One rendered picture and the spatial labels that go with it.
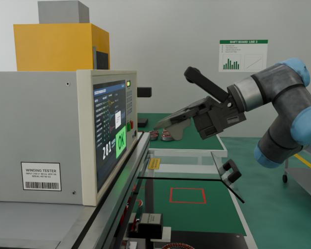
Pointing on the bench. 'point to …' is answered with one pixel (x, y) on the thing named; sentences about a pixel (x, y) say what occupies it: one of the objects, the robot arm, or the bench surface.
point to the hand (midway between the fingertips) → (157, 124)
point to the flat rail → (126, 227)
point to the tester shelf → (67, 214)
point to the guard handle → (233, 170)
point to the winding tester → (51, 134)
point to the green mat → (222, 201)
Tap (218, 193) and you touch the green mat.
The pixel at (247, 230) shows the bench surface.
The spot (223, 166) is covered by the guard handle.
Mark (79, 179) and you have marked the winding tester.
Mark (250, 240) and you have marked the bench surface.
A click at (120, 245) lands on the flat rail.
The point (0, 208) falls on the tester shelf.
